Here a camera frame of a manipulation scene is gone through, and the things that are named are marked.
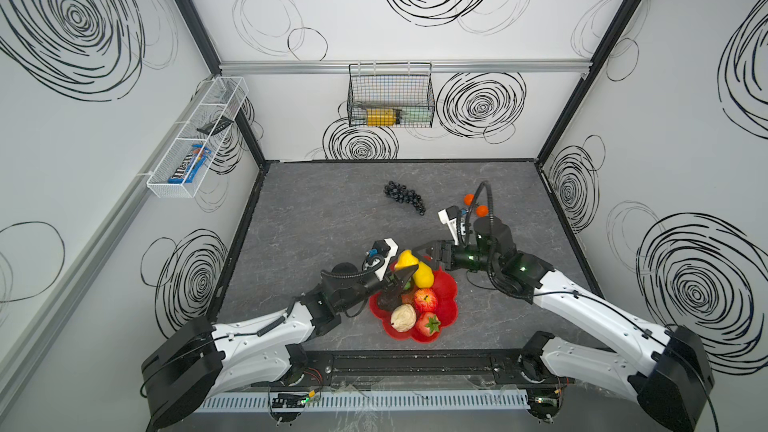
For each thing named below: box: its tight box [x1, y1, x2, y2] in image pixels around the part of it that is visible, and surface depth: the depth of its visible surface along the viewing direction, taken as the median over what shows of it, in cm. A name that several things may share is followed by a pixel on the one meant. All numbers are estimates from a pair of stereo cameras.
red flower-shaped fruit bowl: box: [369, 269, 458, 343], surface depth 82 cm
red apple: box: [414, 288, 437, 316], surface depth 81 cm
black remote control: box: [197, 116, 234, 136], surface depth 81 cm
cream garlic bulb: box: [390, 304, 417, 332], surface depth 77 cm
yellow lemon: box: [414, 261, 435, 289], surface depth 85 cm
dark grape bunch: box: [384, 180, 426, 216], surface depth 107 cm
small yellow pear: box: [394, 249, 419, 269], surface depth 71 cm
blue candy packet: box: [168, 144, 212, 184], surface depth 72 cm
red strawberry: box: [416, 312, 441, 337], surface depth 77 cm
